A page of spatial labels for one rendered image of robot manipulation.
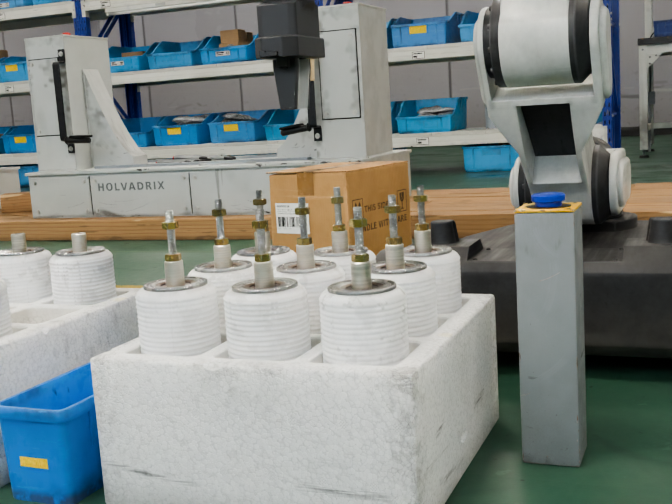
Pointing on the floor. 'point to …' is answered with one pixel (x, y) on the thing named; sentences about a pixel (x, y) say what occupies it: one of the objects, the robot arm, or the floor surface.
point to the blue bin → (53, 440)
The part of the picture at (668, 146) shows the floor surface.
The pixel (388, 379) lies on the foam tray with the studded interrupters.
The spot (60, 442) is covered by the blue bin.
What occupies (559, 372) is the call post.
